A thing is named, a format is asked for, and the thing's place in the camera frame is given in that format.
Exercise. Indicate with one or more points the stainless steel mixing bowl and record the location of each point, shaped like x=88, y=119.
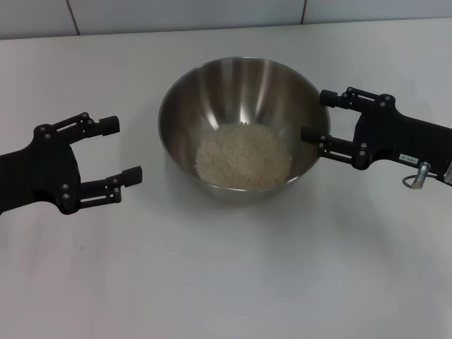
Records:
x=212, y=116

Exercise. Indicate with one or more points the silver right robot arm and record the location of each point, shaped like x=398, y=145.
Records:
x=449, y=173

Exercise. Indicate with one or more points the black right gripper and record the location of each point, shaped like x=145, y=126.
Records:
x=395, y=137

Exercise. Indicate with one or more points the white rice heap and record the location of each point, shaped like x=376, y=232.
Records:
x=243, y=159

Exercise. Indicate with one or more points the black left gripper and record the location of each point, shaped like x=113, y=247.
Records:
x=35, y=173

